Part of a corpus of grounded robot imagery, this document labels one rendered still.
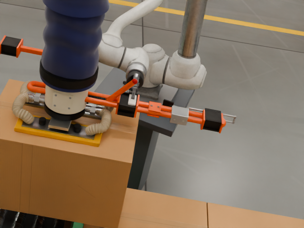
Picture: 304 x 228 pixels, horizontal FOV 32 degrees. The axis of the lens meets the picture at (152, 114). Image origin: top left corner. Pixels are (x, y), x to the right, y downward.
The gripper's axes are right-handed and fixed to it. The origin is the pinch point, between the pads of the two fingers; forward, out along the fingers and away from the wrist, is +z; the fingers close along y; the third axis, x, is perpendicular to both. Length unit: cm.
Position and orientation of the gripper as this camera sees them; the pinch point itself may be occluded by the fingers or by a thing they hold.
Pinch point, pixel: (131, 104)
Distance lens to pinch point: 212.2
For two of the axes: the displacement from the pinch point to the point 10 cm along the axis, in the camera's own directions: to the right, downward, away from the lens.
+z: -0.6, 5.9, -8.0
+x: -9.8, -1.9, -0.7
